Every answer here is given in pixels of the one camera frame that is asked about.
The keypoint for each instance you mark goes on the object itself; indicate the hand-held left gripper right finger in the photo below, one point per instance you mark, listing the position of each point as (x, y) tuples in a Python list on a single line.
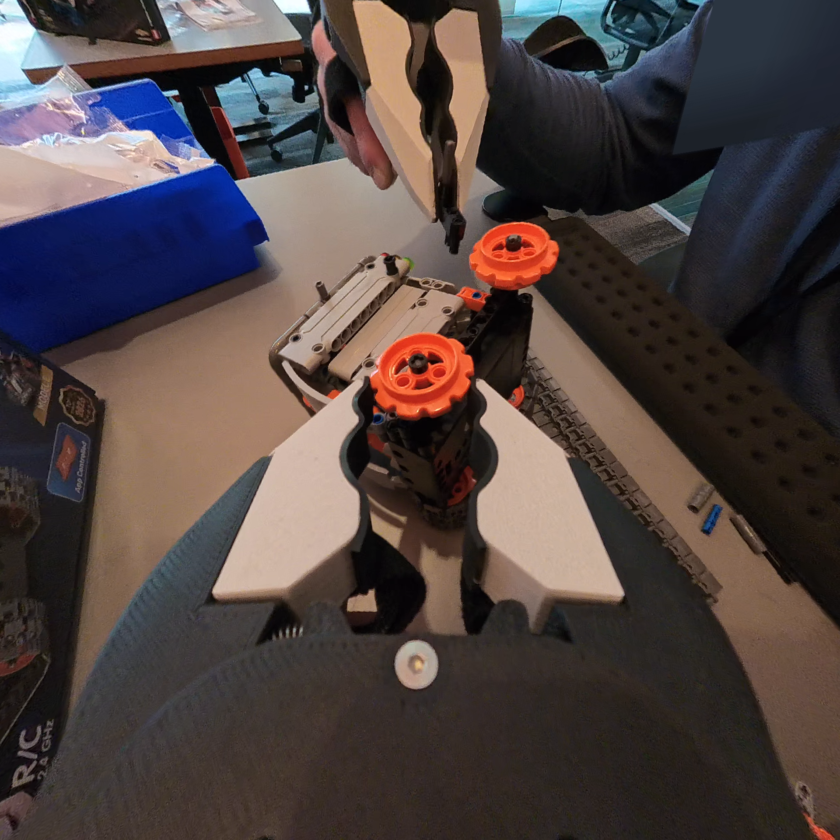
[(551, 525)]

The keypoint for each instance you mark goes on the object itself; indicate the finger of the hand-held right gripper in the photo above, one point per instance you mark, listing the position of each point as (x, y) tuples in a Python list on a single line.
[(475, 53), (394, 79)]

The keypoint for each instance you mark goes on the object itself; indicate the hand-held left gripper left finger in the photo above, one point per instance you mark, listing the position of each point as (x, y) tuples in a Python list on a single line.
[(289, 525)]

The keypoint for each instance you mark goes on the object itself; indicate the orange gear wheel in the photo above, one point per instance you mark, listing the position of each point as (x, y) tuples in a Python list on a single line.
[(492, 263), (394, 383)]

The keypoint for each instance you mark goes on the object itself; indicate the grey toy robot vehicle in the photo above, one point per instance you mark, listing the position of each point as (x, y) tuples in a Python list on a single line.
[(368, 309)]

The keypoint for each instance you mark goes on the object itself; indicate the blue plastic bin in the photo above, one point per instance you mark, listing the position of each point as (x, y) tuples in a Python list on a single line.
[(118, 263)]

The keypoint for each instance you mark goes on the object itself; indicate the wooden side table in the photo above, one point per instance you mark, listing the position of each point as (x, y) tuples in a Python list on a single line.
[(197, 46)]

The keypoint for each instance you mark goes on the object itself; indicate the grey axle tube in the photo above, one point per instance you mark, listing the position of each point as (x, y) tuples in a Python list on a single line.
[(702, 495)]

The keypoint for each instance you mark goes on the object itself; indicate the black chair armrest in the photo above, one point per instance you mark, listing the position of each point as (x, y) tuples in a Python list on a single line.
[(519, 206)]

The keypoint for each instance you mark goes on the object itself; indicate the blue pin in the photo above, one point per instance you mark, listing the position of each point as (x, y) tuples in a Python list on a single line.
[(713, 516)]

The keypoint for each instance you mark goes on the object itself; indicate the black swivel chair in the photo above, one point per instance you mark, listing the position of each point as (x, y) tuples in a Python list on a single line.
[(650, 20)]

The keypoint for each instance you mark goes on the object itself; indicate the light grey pin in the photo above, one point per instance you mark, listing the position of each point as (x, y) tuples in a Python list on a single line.
[(748, 532)]

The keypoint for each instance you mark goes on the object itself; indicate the black dimpled mat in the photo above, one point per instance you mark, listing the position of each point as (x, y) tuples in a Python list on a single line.
[(683, 368)]

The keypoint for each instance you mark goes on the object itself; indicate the robot kit box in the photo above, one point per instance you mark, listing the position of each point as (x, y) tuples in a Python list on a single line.
[(40, 525)]

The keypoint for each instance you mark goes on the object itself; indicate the dark toy box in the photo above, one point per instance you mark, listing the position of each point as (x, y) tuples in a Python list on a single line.
[(92, 16)]

